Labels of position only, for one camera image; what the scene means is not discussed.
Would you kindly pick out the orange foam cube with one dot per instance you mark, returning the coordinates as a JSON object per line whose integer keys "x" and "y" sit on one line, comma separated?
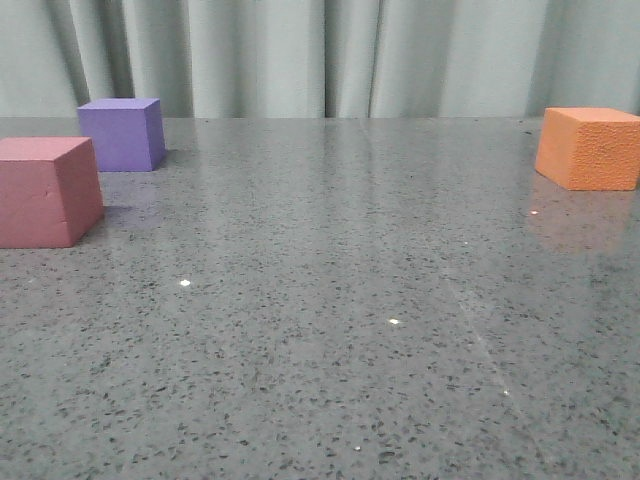
{"x": 589, "y": 148}

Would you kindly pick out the pale green curtain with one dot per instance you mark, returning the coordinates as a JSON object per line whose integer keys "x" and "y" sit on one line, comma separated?
{"x": 308, "y": 59}

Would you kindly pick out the purple foam cube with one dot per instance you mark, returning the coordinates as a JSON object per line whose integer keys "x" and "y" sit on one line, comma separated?
{"x": 127, "y": 133}

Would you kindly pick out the red foam cube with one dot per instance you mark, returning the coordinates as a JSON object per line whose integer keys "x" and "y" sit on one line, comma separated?
{"x": 50, "y": 191}

